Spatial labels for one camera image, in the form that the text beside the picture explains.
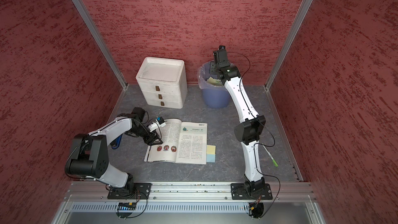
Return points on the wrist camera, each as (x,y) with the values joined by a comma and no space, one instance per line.
(156,124)
(221,54)

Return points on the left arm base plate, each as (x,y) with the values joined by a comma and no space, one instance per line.
(137,192)

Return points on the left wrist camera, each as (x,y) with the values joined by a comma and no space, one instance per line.
(156,124)

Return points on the clear plastic bin liner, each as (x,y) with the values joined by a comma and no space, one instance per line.
(203,75)

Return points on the right connector board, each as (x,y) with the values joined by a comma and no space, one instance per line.
(256,210)

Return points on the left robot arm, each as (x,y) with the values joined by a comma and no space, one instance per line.
(89,152)

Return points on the left aluminium corner post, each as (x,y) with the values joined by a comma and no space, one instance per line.
(84,13)

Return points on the green white pen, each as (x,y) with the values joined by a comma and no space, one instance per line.
(271,157)

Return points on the discarded sticky notes pile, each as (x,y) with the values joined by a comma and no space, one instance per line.
(215,82)

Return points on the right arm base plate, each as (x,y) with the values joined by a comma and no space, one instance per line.
(243,191)

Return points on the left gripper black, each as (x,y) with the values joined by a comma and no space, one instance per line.
(150,142)

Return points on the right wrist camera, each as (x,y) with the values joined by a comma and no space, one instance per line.
(221,54)

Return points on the left connector board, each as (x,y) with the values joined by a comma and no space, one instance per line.
(126,206)

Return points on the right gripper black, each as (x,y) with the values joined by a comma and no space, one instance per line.
(212,65)

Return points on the connector board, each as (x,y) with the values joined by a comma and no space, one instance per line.
(256,210)
(126,206)

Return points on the blue sticky note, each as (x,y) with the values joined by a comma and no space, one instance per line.
(210,158)

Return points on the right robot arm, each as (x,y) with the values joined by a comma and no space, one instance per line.
(250,125)

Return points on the blue pen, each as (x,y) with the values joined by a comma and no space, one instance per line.
(116,143)

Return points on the white three-drawer storage box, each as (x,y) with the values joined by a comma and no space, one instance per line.
(163,82)

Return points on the blue trash bin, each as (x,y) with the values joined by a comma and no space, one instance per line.
(216,99)

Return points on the aluminium front rail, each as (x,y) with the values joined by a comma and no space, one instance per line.
(169,191)

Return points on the children's science magazine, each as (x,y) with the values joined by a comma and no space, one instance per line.
(183,142)

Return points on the aluminium corner post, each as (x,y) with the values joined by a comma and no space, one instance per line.
(84,13)
(298,20)

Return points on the right aluminium corner post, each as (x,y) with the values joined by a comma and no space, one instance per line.
(298,20)

